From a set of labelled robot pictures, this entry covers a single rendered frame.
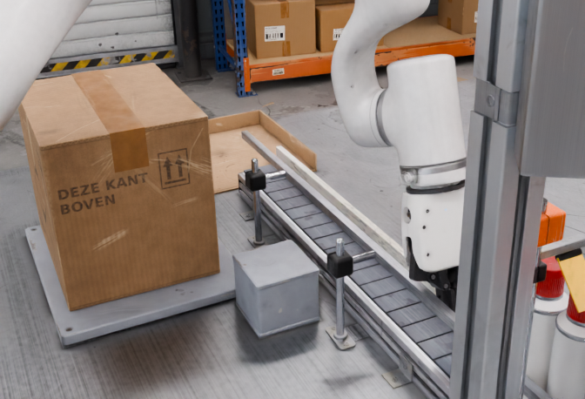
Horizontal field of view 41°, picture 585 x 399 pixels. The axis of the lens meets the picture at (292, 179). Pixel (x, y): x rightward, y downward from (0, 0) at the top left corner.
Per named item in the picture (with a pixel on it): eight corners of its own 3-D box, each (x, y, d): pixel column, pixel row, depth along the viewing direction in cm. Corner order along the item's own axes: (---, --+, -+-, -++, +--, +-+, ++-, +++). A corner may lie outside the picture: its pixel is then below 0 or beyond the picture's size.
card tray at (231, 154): (317, 171, 164) (317, 153, 162) (198, 198, 154) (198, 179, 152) (260, 125, 188) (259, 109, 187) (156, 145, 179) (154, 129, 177)
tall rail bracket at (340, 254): (379, 332, 114) (382, 233, 107) (335, 346, 111) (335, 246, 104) (369, 320, 116) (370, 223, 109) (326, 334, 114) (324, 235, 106)
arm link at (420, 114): (380, 168, 99) (446, 165, 93) (366, 64, 97) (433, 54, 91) (414, 157, 105) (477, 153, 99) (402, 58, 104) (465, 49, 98)
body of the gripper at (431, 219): (418, 187, 94) (429, 277, 95) (485, 172, 98) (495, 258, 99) (385, 183, 101) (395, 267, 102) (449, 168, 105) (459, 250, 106)
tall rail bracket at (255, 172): (292, 240, 138) (289, 154, 131) (254, 250, 136) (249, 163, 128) (285, 232, 141) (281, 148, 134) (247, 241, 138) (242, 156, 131)
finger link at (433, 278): (432, 274, 98) (438, 325, 99) (452, 268, 99) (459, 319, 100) (417, 270, 101) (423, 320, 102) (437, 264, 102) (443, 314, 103)
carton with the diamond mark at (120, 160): (221, 273, 125) (208, 115, 114) (69, 313, 117) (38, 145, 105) (168, 197, 150) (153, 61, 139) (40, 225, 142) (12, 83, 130)
